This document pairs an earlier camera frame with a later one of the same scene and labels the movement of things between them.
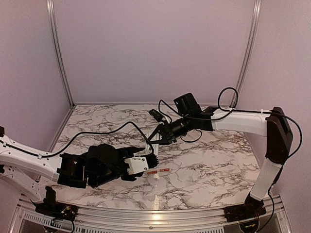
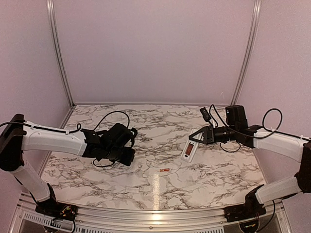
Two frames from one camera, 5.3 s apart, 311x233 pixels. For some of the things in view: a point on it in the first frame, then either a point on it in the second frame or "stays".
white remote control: x=148 y=149 → x=190 y=148
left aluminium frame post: x=57 y=38 stays
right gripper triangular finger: x=160 y=129 → x=204 y=130
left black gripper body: x=102 y=179 → x=114 y=154
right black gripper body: x=179 y=130 → x=213 y=138
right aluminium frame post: x=248 y=58 stays
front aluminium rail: x=276 y=218 stays
